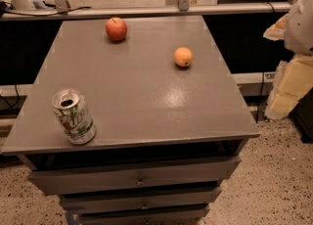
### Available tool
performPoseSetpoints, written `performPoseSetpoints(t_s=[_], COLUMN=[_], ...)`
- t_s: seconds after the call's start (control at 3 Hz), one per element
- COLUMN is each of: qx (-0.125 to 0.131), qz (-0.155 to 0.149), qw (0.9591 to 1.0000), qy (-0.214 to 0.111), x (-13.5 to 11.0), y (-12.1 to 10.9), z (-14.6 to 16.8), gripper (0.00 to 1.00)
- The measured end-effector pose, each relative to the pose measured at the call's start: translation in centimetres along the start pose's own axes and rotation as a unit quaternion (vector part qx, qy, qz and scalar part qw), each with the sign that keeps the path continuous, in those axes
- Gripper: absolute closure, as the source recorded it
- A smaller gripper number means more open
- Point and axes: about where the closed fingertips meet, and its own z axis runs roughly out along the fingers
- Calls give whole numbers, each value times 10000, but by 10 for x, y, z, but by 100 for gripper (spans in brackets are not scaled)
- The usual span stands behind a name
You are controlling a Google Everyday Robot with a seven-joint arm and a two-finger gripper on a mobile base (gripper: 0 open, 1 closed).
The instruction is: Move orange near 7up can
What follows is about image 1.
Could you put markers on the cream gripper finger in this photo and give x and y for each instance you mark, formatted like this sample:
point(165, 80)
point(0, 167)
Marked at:
point(277, 30)
point(292, 81)

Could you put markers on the orange fruit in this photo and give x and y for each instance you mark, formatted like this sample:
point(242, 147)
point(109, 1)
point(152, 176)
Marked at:
point(183, 57)

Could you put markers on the white 7up can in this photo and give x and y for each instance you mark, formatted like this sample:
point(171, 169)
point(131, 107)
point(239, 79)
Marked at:
point(71, 111)

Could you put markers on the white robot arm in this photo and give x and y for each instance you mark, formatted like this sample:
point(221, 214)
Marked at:
point(298, 36)

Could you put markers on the top grey drawer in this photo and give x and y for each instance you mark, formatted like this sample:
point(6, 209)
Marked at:
point(133, 176)

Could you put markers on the grey drawer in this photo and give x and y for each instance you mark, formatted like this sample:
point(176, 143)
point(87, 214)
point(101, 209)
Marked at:
point(133, 176)
point(146, 217)
point(142, 200)

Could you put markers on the grey drawer cabinet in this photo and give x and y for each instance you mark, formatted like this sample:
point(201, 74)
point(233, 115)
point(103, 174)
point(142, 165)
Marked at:
point(144, 107)

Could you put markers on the middle grey drawer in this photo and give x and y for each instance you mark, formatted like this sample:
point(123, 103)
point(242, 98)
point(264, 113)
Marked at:
point(142, 200)

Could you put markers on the red apple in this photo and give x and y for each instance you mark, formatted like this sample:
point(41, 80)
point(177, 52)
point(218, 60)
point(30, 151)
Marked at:
point(116, 29)

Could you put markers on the bottom grey drawer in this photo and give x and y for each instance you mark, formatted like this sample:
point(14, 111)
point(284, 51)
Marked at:
point(146, 217)

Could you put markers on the metal rail frame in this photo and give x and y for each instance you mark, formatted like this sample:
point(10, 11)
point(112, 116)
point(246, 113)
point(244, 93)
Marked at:
point(64, 11)

